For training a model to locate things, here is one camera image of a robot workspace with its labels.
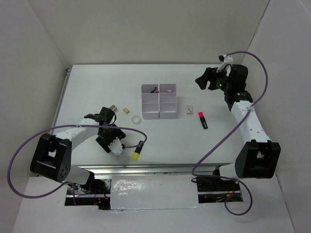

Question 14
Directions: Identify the white left organizer container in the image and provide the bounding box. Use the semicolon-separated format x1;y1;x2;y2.
141;84;159;119

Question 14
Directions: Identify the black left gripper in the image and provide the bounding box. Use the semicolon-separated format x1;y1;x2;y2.
96;124;126;153

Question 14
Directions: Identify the white right organizer container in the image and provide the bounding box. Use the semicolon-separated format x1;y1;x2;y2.
159;84;177;119

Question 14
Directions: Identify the white organizer container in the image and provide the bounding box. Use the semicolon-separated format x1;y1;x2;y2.
141;84;159;119
159;84;177;119

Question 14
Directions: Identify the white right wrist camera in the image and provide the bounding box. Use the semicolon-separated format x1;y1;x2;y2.
216;54;233;73

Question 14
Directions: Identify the white foil-taped panel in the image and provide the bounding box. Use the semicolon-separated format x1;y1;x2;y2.
110;175;199;210

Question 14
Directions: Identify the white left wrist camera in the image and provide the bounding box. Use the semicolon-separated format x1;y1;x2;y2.
108;138;123;156

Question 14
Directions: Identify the small yellow eraser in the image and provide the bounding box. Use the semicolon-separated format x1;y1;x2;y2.
123;108;130;114

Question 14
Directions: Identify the clear tape roll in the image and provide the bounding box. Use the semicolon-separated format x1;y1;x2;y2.
131;115;142;125

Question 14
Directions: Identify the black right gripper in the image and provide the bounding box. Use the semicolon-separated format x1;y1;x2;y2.
195;65;232;92

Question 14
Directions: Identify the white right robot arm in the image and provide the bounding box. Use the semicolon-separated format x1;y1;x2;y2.
195;65;281;190

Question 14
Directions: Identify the aluminium frame rail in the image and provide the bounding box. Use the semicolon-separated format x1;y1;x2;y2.
36;162;272;177

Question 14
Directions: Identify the black yellow highlighter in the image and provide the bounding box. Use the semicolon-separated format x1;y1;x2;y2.
132;141;144;160

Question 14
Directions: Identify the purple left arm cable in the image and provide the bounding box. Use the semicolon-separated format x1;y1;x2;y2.
6;125;148;207

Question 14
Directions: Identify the beige white eraser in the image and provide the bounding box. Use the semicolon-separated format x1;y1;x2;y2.
186;105;193;115

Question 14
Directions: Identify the pink white stapler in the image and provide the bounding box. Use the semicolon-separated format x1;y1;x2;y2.
109;105;117;112

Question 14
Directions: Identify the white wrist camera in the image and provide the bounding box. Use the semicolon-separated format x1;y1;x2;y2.
216;54;233;73
108;138;123;156

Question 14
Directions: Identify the black pink highlighter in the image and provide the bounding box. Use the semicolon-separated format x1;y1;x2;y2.
198;112;208;129

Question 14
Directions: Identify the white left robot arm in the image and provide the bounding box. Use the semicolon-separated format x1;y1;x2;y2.
30;107;126;194

